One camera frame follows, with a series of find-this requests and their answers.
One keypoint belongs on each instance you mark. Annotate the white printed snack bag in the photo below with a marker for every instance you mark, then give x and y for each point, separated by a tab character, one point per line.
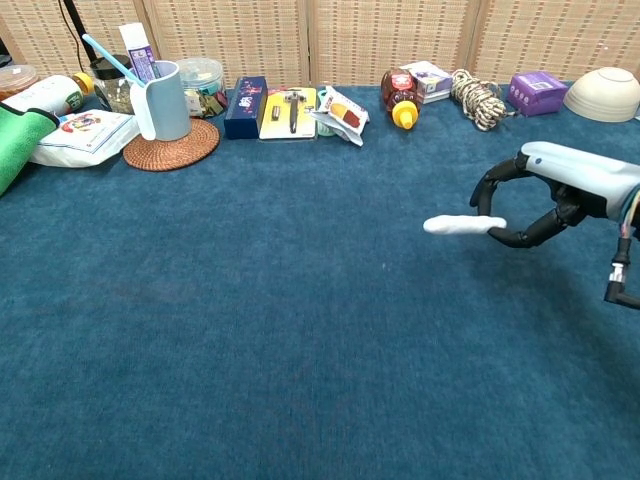
85	140

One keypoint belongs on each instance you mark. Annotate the white snack packet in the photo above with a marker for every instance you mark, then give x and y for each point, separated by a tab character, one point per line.
345	115

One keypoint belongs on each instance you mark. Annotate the white bottle with yellow cap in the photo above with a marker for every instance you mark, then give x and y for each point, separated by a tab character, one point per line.
45	95

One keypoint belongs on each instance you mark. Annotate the light blue toothbrush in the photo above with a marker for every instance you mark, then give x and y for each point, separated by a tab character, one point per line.
107	56

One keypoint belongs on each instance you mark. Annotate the white purple tube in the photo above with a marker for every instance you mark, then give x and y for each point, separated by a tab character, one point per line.
140	55

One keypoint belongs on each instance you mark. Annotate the black-lid glass jar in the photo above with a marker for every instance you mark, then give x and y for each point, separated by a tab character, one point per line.
112	95

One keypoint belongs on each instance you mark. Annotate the bamboo folding screen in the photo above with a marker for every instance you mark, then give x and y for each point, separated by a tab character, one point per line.
350	40

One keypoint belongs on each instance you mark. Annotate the orange-lid plastic container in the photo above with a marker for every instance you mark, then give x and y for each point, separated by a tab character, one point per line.
15	77

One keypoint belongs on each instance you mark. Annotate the green microfiber cloth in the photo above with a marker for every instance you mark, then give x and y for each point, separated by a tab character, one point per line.
15	140

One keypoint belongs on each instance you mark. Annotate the yellow razor blister pack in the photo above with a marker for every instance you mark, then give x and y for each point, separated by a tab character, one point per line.
280	120

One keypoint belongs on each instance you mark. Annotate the woven rattan coaster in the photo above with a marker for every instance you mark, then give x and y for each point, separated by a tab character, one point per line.
170	154

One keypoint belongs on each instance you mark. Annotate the black tripod stand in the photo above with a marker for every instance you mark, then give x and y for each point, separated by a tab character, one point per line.
75	17

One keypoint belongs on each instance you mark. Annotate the honey bottle with yellow cap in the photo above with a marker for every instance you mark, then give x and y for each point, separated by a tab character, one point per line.
400	90

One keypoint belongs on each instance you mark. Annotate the small white purple box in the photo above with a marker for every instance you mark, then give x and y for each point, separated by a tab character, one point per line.
430	80

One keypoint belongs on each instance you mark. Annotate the beige upturned bowl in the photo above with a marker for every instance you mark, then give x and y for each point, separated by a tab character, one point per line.
605	95

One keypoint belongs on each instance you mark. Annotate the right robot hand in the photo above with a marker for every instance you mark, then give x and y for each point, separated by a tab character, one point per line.
580	170

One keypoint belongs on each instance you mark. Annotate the clear tub of clips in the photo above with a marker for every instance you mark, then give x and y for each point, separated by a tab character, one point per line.
200	75

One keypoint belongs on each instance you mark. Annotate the blue carpet table mat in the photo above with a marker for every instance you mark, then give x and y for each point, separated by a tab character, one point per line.
250	300

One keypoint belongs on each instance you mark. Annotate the dark blue long box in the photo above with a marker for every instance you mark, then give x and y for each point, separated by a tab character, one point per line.
245	107

